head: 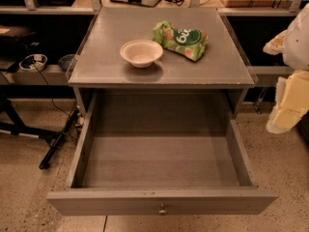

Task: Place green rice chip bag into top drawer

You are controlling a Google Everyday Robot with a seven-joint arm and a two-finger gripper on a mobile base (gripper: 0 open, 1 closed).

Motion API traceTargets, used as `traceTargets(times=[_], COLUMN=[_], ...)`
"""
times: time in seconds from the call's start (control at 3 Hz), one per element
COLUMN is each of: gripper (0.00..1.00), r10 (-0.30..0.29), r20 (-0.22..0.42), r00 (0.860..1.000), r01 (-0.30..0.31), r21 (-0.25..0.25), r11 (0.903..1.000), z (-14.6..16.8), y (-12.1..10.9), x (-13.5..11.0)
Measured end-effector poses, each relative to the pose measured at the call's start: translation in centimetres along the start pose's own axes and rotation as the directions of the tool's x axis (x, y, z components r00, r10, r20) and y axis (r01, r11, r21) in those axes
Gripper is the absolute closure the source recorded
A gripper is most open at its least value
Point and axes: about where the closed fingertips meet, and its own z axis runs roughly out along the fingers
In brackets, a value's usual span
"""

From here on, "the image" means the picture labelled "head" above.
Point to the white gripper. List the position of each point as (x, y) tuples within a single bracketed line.
[(298, 45)]

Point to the green rice chip bag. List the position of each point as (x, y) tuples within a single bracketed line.
[(190, 43)]

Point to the white paper bowl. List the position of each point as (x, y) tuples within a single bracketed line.
[(141, 53)]

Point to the open grey top drawer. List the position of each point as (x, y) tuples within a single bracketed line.
[(138, 149)]

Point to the metal drawer knob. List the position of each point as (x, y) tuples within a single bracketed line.
[(162, 211)]

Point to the grey cabinet with top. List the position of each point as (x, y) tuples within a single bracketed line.
[(100, 64)]

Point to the black bag on shelf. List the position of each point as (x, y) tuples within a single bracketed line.
[(13, 36)]

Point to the dark grey bowl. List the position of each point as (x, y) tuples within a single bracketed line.
[(66, 61)]

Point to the black metal stand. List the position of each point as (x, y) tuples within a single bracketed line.
[(18, 127)]

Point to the grey shelf rail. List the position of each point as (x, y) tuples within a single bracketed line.
[(51, 75)]

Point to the white bowl with cable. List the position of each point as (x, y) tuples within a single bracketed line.
[(33, 62)]

